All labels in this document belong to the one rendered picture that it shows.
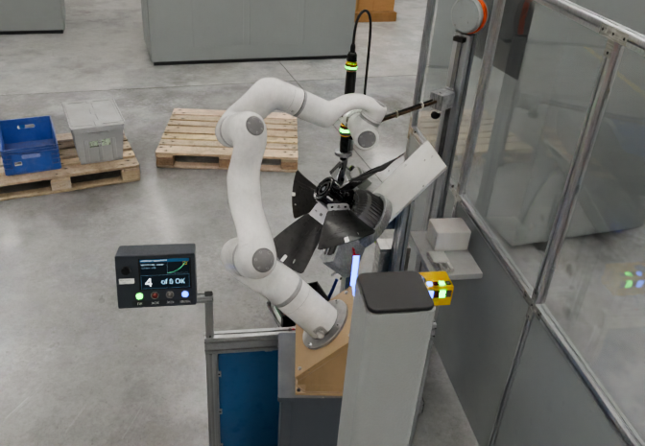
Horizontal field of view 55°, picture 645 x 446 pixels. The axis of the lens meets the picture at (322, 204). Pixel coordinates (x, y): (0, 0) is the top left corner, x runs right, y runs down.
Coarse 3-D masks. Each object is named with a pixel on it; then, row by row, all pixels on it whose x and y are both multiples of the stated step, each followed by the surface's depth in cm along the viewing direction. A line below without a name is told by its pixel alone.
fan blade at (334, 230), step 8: (328, 216) 248; (336, 216) 247; (344, 216) 247; (352, 216) 247; (328, 224) 243; (336, 224) 242; (344, 224) 241; (352, 224) 241; (360, 224) 241; (328, 232) 239; (336, 232) 238; (344, 232) 237; (352, 232) 236; (360, 232) 235; (368, 232) 234; (320, 240) 238; (328, 240) 236; (336, 240) 235; (344, 240) 233; (352, 240) 232; (320, 248) 234
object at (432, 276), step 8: (424, 272) 238; (432, 272) 238; (440, 272) 238; (424, 280) 233; (432, 280) 234; (440, 280) 234; (448, 280) 234; (432, 288) 230; (440, 288) 231; (448, 288) 231; (440, 304) 235; (448, 304) 236
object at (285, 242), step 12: (288, 228) 265; (300, 228) 262; (312, 228) 261; (276, 240) 267; (288, 240) 263; (300, 240) 261; (312, 240) 260; (276, 252) 265; (288, 252) 262; (300, 252) 260; (312, 252) 259; (288, 264) 260; (300, 264) 258
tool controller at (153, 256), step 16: (128, 256) 204; (144, 256) 205; (160, 256) 206; (176, 256) 207; (192, 256) 208; (128, 272) 204; (144, 272) 206; (160, 272) 207; (176, 272) 208; (192, 272) 209; (128, 288) 207; (160, 288) 209; (176, 288) 210; (192, 288) 211; (128, 304) 208; (144, 304) 209; (160, 304) 210; (176, 304) 211; (192, 304) 212
